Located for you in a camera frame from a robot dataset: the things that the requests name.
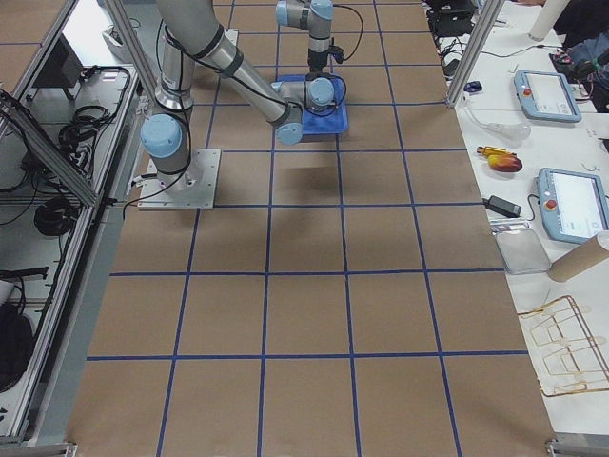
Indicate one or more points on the lower teach pendant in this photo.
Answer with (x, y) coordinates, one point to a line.
(573, 206)

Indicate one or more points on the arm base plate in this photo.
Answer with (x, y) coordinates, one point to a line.
(194, 190)

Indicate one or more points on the white paper roll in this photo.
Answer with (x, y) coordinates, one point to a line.
(547, 18)

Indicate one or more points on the blue plastic tray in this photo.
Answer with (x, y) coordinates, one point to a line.
(328, 119)

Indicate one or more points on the upper teach pendant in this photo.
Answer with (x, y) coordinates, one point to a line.
(546, 96)

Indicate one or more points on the aluminium frame post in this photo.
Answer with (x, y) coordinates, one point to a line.
(481, 31)

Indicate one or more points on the cardboard tube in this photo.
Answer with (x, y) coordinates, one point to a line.
(581, 258)

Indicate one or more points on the gold wire rack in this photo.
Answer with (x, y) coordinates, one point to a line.
(568, 355)

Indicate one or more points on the silver metal tray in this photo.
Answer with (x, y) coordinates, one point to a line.
(522, 252)

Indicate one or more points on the teach pendant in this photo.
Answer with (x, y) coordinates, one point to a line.
(546, 96)
(573, 206)

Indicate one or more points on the black power brick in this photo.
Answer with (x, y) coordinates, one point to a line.
(502, 207)

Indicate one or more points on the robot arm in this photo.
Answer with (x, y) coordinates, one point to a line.
(199, 58)
(316, 18)

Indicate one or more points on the red yellow mango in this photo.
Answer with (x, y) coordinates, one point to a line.
(504, 162)

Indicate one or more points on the clear plastic bulb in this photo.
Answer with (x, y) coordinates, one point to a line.
(515, 133)

